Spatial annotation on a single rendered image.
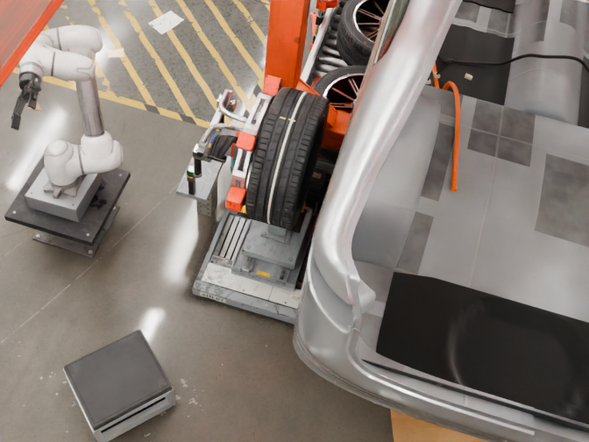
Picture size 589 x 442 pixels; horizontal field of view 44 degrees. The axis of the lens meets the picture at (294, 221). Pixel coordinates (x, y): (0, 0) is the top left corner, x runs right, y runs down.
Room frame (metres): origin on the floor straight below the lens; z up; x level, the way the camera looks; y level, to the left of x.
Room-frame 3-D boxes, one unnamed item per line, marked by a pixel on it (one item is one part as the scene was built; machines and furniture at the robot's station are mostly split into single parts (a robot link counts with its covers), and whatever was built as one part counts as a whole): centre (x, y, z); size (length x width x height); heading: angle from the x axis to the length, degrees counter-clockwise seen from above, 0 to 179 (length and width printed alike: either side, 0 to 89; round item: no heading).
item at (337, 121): (2.70, -0.15, 0.69); 0.52 x 0.17 x 0.35; 82
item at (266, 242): (2.25, 0.08, 0.32); 0.40 x 0.30 x 0.28; 172
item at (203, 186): (2.43, 0.53, 0.44); 0.43 x 0.17 x 0.03; 172
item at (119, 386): (1.22, 0.69, 0.17); 0.43 x 0.36 x 0.34; 130
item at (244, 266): (2.22, 0.08, 0.13); 0.50 x 0.36 x 0.10; 172
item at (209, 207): (2.46, 0.53, 0.21); 0.10 x 0.10 x 0.42; 82
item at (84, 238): (2.20, 1.24, 0.15); 0.50 x 0.50 x 0.30; 82
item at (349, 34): (3.80, -0.40, 0.39); 0.66 x 0.66 x 0.24
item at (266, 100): (2.27, 0.25, 0.85); 0.54 x 0.07 x 0.54; 172
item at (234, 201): (1.96, 0.29, 0.85); 0.09 x 0.08 x 0.07; 172
